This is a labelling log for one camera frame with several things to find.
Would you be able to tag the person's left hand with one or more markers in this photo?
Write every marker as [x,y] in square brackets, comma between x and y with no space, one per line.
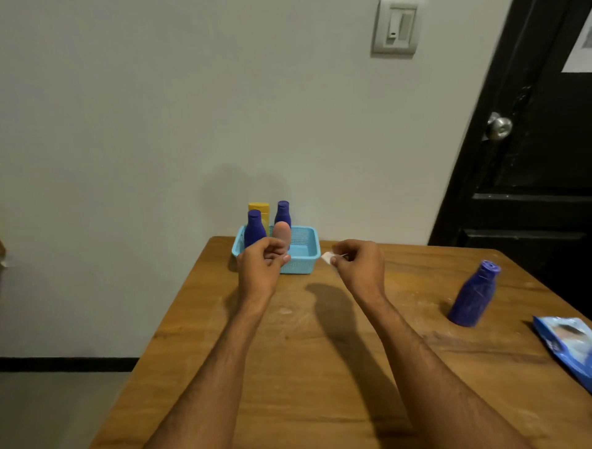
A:
[259,277]

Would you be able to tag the person's right hand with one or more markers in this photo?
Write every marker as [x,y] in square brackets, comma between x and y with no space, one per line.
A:
[363,273]

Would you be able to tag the white wipe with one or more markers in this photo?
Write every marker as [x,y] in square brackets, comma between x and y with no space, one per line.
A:
[326,258]

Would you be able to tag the blue plastic basket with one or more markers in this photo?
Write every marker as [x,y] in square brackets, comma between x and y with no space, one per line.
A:
[305,254]

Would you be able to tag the peach pink bottle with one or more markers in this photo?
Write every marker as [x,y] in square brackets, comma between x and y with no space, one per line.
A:
[283,231]

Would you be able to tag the small blue patterned bottle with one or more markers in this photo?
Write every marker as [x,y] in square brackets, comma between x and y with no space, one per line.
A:
[282,215]

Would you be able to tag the yellow capped bottle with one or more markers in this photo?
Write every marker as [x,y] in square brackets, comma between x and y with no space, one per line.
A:
[261,210]

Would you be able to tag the blue wet wipes pack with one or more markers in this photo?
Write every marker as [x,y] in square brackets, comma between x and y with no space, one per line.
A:
[566,344]

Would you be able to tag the person's left forearm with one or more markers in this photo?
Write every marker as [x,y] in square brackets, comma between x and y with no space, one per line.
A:
[208,384]

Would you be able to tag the person's right forearm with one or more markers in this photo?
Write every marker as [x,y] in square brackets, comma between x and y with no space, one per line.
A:
[444,384]

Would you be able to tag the wooden table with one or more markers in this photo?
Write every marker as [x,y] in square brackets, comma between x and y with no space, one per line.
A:
[323,370]

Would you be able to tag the black panel door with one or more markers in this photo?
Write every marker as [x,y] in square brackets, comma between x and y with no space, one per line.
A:
[532,185]

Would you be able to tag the silver door knob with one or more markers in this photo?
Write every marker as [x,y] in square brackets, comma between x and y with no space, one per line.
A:
[499,127]

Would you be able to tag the black baseboard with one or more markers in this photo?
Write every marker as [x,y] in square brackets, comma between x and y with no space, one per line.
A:
[64,364]

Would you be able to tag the brown wooden board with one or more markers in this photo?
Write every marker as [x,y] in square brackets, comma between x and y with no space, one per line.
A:
[2,252]

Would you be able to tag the white paper sheet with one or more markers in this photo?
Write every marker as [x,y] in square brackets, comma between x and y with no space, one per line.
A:
[580,55]

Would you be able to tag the grey wall light switch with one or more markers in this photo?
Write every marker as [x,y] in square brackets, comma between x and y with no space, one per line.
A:
[397,28]

